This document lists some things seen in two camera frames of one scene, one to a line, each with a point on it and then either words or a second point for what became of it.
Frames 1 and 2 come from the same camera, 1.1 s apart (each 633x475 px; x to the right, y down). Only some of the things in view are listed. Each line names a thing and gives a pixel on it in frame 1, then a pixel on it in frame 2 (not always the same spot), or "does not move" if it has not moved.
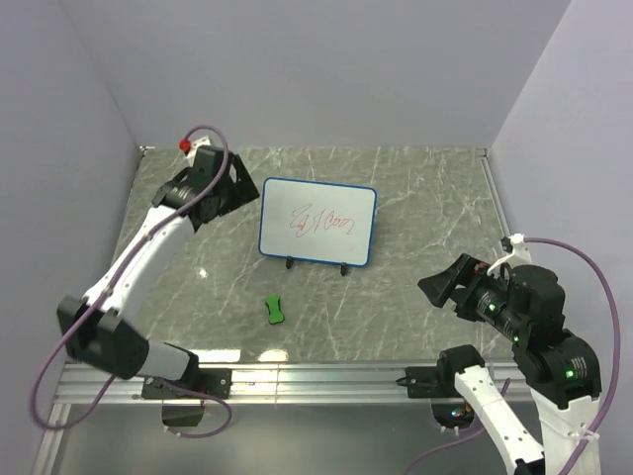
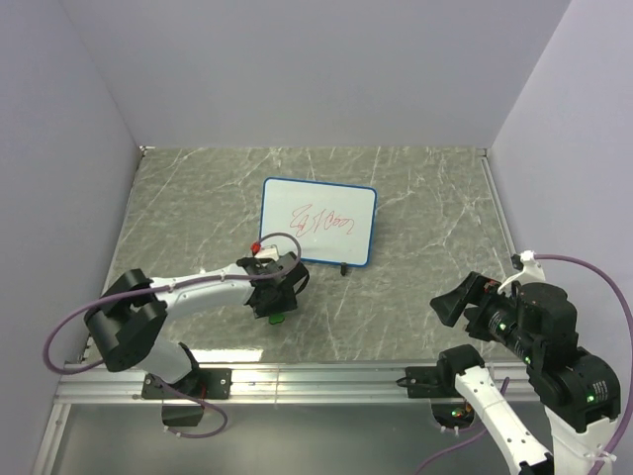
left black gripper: (241, 190) to (287, 303)
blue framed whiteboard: (317, 222) does not move
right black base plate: (432, 382) does not move
